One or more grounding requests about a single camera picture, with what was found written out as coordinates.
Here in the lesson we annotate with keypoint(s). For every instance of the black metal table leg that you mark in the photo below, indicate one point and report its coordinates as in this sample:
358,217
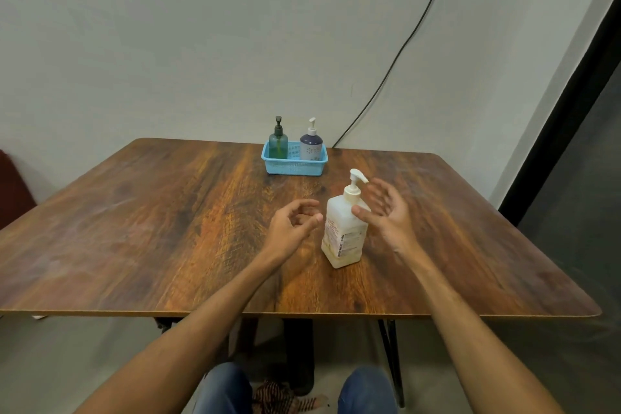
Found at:
392,360
167,324

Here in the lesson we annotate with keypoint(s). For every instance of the person's left leg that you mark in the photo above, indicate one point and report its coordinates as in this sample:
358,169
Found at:
223,392

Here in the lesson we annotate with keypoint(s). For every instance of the person's right leg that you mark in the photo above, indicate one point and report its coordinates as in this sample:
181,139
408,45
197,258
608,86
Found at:
366,392

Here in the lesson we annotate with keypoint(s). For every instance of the person's left hand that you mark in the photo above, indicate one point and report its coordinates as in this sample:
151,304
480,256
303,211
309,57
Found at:
288,231

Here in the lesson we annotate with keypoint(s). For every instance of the brown checkered cloth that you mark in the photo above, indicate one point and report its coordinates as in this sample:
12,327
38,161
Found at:
284,399

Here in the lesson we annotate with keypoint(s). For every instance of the green pump cap yellow tube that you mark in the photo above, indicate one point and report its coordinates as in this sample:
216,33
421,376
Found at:
278,126

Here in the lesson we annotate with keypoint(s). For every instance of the blue plastic basket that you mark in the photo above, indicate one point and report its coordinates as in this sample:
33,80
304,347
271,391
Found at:
293,166

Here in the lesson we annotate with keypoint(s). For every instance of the small navy white floral bottle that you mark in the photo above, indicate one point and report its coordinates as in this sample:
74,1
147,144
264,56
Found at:
311,147

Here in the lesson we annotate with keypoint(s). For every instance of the small white pump cap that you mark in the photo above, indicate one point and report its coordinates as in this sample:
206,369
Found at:
311,126

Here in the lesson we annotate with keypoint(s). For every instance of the large white pump cap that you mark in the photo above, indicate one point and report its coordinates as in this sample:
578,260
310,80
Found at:
355,183

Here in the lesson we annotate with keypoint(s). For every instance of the person's right forearm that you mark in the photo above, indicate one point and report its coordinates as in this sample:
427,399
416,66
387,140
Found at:
480,336

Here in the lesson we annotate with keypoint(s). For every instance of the dark red sofa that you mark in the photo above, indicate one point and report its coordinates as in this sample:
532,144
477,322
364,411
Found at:
14,190

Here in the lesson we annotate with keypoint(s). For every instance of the small green plastic bottle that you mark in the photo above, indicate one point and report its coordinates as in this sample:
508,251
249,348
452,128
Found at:
278,144

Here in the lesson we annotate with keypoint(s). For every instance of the large translucent bottle yellow liquid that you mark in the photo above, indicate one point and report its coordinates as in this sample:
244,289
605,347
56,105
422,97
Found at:
344,234

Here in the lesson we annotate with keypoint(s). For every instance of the person's left forearm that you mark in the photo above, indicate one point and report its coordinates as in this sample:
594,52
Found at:
179,341

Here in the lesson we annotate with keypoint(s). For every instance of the person's right hand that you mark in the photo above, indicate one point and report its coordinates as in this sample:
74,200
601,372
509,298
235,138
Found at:
388,219

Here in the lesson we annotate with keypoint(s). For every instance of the black table support post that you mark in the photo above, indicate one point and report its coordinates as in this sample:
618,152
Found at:
298,355

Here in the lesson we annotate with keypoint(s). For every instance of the person's leg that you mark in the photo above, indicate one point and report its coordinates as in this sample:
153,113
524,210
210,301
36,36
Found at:
223,392
366,392

